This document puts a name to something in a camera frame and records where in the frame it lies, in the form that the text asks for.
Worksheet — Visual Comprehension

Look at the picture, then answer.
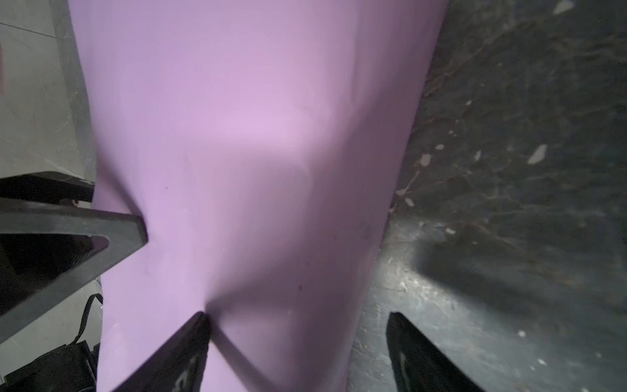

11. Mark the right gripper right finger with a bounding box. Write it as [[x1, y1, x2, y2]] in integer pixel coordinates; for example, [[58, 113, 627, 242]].
[[385, 312, 483, 392]]

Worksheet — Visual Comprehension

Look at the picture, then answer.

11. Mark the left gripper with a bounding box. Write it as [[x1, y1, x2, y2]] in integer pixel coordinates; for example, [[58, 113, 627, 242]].
[[1, 199, 148, 392]]

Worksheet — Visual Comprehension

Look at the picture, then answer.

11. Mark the pink wrapping paper sheet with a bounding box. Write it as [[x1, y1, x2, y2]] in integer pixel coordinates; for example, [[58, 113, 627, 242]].
[[69, 1, 448, 391]]

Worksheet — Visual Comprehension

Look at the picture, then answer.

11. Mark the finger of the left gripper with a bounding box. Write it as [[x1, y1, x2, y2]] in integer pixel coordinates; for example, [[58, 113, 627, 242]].
[[1, 171, 95, 204]]

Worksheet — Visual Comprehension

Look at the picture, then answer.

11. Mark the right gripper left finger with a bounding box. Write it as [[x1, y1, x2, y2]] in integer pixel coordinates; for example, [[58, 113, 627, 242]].
[[115, 312, 212, 392]]

